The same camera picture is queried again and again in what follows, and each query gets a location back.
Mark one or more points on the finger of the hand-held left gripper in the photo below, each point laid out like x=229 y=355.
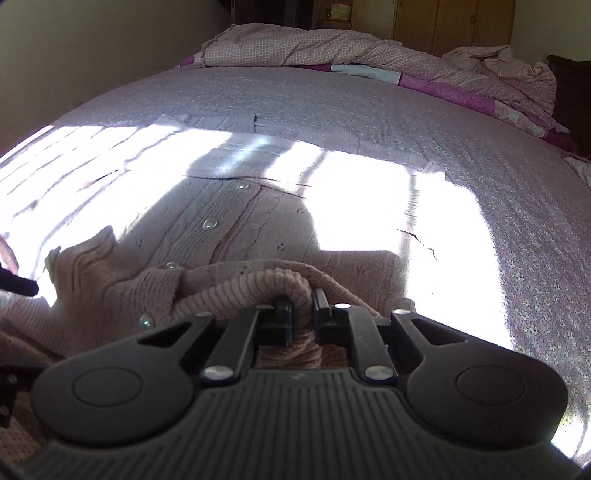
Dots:
x=21 y=284
x=16 y=392

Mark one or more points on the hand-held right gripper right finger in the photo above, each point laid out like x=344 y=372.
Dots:
x=321 y=318

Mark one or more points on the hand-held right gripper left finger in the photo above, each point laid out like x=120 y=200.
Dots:
x=281 y=323

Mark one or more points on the pink knitted cardigan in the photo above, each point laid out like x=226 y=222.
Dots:
x=258 y=230

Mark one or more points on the floral bedsheet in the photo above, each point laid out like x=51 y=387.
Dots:
x=415 y=129

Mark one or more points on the pink checkered quilt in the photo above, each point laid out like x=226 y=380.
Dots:
x=323 y=46

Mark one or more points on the white cloth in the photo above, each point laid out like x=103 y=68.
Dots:
x=579 y=168

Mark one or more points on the red and white box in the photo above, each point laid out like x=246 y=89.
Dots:
x=340 y=11

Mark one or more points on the wooden wardrobe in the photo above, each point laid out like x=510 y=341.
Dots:
x=452 y=25

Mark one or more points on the dark wooden cabinet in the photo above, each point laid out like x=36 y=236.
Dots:
x=575 y=101

